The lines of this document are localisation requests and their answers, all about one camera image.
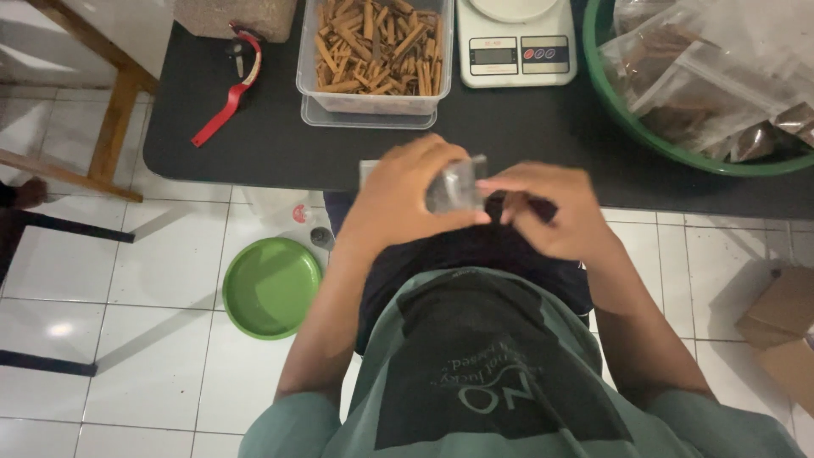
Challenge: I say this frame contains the clear plastic bottle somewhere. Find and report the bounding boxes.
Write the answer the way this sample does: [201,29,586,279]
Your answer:
[242,186,336,252]

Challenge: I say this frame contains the heap of filled clear pouches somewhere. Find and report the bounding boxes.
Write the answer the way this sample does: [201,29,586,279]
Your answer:
[599,0,814,164]

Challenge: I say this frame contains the round green plastic lid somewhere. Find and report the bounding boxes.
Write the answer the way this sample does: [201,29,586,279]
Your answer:
[221,237,324,342]

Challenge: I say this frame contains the green plastic basin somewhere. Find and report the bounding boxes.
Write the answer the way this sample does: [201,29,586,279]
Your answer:
[582,0,814,178]

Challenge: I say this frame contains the dark shorts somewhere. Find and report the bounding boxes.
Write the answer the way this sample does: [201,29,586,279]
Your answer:
[323,191,596,357]

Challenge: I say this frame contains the person's right hand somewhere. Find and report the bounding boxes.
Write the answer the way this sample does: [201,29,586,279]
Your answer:
[476,162,625,263]

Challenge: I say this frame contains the green printed t-shirt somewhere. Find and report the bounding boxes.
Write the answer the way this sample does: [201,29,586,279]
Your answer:
[238,266,810,458]

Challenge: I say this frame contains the clear plastic container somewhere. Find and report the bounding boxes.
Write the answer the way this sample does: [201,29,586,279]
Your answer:
[295,0,456,117]

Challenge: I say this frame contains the person's left hand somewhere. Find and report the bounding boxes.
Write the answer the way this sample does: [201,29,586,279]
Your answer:
[336,133,492,257]

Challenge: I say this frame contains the white digital kitchen scale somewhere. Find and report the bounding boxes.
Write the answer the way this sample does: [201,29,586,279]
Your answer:
[455,0,579,89]

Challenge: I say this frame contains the pile of cinnamon sticks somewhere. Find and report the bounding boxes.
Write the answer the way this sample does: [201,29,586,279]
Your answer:
[313,0,444,97]

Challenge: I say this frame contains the small clear plastic pouch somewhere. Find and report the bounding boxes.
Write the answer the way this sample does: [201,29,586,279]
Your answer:
[359,154,491,215]

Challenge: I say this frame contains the black metal chair frame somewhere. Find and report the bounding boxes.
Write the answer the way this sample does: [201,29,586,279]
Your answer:
[0,178,136,378]

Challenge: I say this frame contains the red-handled tool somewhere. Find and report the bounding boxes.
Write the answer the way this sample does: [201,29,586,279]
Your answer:
[191,22,265,149]

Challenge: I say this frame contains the wooden table frame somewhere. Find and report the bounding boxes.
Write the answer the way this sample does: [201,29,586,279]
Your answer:
[0,0,160,204]

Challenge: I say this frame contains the beige coarse sack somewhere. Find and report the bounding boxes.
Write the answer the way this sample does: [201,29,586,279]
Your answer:
[172,0,299,45]

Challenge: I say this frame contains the brown cardboard box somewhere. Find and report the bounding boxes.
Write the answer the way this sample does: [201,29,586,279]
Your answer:
[734,265,814,419]

